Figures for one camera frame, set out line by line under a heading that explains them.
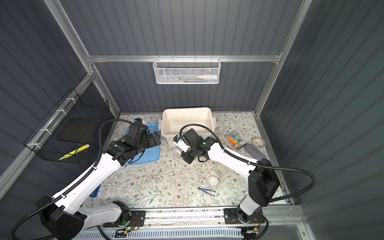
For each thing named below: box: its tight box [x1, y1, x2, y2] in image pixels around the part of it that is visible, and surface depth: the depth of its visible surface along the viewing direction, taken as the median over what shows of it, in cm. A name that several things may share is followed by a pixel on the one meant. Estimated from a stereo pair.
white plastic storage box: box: [158, 107, 217, 147], surface depth 104 cm
